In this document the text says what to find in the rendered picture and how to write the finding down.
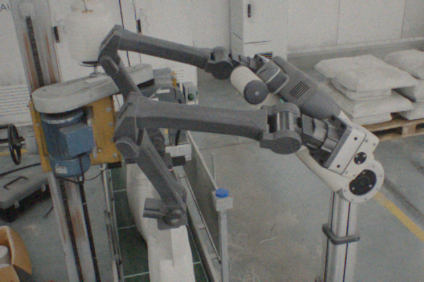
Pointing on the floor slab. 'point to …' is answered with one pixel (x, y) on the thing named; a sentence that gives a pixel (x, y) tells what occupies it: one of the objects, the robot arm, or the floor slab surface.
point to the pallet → (408, 128)
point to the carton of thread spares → (9, 237)
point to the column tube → (84, 251)
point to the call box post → (223, 245)
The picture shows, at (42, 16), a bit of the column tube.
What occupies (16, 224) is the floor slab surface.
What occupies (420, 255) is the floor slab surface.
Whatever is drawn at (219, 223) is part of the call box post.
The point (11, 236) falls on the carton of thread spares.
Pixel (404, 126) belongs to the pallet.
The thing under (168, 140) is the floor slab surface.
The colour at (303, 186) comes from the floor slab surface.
